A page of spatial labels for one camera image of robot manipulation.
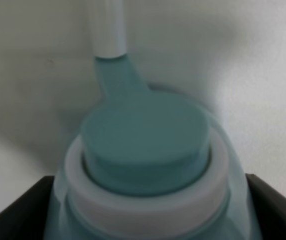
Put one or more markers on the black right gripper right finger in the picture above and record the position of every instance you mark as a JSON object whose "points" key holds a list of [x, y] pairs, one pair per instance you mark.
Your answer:
{"points": [[270, 207]]}

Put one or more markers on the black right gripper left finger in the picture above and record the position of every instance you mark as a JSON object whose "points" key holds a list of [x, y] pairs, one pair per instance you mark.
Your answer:
{"points": [[25, 219]]}

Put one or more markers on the teal pencil sharpener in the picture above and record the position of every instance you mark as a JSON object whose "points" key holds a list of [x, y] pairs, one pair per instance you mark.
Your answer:
{"points": [[146, 164]]}

